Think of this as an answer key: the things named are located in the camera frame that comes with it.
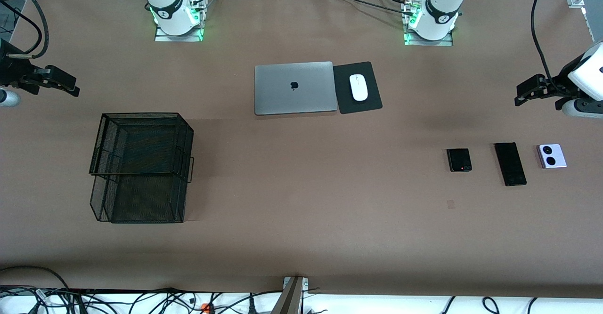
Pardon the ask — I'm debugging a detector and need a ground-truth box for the black cable on table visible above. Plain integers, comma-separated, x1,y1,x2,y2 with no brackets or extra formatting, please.
322,0,417,17

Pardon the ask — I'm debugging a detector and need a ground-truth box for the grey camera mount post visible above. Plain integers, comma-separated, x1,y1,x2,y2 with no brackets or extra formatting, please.
270,276,310,314

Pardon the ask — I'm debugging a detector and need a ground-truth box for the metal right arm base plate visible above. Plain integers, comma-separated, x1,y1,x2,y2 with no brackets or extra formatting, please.
155,0,206,42

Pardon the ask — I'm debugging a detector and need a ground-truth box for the long black smartphone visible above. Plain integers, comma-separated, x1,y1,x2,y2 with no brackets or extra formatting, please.
494,142,528,187

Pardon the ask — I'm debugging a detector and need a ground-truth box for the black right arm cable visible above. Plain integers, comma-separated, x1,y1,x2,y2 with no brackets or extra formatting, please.
0,0,50,58

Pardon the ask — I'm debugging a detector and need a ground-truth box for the white computer mouse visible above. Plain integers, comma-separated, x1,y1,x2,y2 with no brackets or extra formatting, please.
349,74,369,102

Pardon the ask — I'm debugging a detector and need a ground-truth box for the black mouse pad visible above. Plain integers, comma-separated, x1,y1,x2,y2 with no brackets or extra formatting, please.
333,61,383,115

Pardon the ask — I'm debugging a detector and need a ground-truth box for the thick black floor cable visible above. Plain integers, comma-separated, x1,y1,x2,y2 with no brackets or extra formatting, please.
0,266,70,291

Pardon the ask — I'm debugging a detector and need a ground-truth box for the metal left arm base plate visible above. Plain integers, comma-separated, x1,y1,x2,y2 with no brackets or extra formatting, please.
403,0,454,47

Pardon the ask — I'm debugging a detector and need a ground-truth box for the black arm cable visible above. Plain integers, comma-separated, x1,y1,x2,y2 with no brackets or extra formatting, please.
0,0,50,58
531,0,566,93

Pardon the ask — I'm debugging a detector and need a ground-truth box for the lavender flip phone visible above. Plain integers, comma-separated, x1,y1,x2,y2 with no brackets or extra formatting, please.
537,144,568,169

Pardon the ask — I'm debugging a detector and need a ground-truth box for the silver closed laptop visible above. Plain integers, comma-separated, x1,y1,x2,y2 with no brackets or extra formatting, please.
254,61,339,116

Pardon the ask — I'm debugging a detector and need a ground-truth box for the small black flip phone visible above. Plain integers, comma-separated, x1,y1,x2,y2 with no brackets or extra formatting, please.
446,148,473,173

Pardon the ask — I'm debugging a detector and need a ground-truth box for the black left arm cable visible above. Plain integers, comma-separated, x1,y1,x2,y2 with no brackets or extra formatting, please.
531,0,566,93

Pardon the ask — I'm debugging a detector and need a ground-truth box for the black mesh two-tier tray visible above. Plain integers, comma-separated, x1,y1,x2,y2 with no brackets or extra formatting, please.
89,113,195,224

